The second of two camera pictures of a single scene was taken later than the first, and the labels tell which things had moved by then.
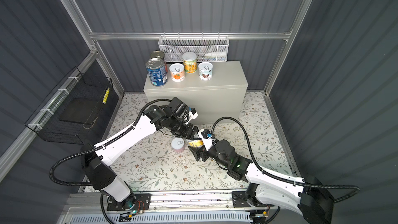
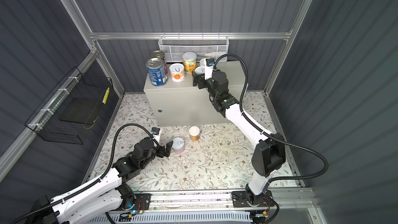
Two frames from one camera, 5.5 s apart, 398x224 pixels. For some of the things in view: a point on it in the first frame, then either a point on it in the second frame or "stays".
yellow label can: x=196 y=143 → x=200 y=70
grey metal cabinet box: x=224 y=96 stays
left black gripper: x=190 y=135 → x=161 y=153
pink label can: x=178 y=144 stays
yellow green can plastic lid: x=189 y=61 stays
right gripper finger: x=201 y=153 → x=197 y=80
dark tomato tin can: x=157 y=54 stays
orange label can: x=177 y=72 stays
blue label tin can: x=157 y=71 stays
